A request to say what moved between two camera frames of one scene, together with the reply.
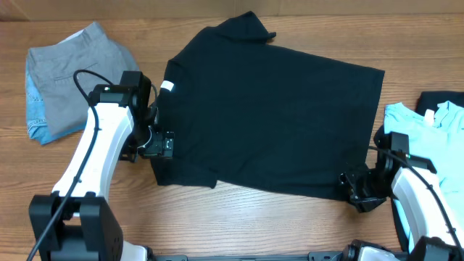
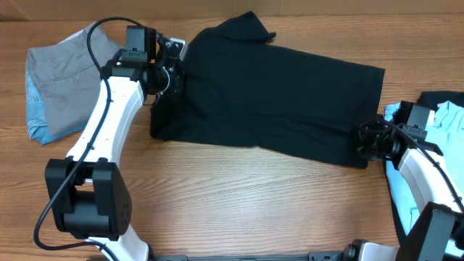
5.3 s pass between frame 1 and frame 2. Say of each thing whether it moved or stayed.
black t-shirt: moved
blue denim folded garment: stayed
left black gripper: moved
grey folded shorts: stayed
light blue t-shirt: stayed
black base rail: stayed
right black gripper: moved
